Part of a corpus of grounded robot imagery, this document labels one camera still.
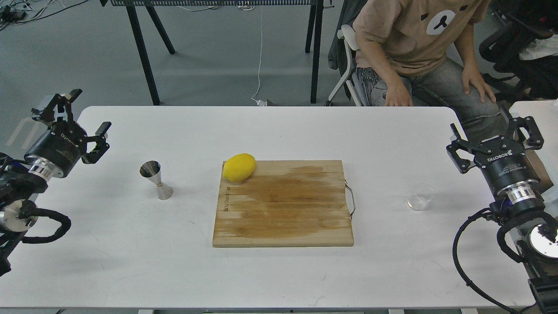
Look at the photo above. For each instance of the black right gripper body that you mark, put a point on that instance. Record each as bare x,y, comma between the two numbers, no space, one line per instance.
504,163

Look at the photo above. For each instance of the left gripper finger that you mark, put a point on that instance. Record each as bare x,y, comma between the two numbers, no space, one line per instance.
60,103
101,146

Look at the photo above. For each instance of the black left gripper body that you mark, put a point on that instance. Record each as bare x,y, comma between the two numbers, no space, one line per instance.
62,144

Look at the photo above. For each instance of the clear glass cup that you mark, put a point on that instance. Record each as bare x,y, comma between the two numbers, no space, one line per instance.
421,195

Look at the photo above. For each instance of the steel jigger measuring cup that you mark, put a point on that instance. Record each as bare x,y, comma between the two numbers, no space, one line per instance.
151,170

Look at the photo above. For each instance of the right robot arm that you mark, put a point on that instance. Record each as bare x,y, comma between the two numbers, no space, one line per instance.
527,233

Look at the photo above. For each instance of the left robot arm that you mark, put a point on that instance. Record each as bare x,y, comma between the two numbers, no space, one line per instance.
19,182

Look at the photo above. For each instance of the white side table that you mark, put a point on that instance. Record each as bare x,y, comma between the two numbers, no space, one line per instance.
545,114

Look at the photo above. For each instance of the black office chair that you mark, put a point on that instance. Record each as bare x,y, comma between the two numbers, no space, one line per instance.
524,47

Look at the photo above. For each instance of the seated person in tan shirt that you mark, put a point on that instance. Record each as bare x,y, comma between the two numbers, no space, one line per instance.
425,49

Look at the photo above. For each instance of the yellow lemon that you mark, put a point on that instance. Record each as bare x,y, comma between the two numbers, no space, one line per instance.
239,167

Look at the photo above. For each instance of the white office chair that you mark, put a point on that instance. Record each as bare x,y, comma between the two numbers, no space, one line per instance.
342,52

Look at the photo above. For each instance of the wooden cutting board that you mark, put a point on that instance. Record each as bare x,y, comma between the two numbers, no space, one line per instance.
285,204

